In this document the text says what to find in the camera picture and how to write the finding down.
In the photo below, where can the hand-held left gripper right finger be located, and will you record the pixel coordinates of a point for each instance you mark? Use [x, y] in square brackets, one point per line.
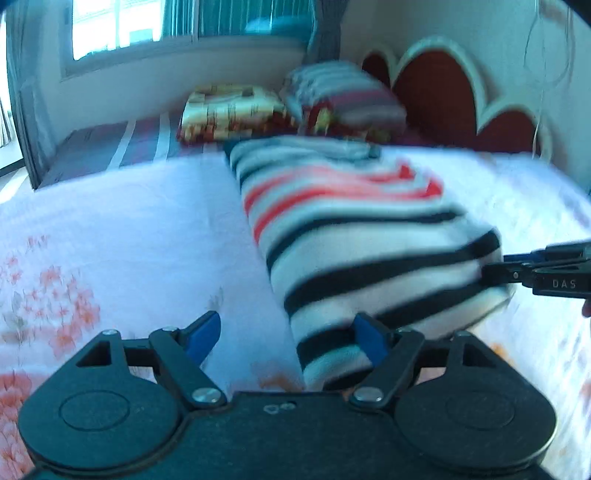
[369, 336]

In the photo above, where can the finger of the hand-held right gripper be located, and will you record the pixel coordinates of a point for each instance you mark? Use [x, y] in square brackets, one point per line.
[524, 256]
[505, 274]

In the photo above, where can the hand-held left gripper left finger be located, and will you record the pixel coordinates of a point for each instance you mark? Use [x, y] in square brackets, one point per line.
[203, 333]

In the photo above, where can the red black white striped sweater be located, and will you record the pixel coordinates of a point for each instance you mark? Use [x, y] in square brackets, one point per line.
[364, 240]

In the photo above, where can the person's right hand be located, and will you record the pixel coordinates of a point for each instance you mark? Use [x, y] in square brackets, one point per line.
[587, 308]

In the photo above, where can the floral bedsheet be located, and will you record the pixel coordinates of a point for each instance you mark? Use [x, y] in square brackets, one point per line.
[138, 230]

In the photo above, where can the red white scalloped headboard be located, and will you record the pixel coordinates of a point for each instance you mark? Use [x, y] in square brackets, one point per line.
[443, 97]

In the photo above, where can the yellow red patterned pillow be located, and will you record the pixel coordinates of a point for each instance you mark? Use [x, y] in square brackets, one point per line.
[226, 113]

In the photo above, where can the grey curtain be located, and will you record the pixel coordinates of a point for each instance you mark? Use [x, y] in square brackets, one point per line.
[325, 32]

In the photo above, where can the glass window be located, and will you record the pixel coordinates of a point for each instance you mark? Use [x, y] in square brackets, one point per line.
[152, 27]

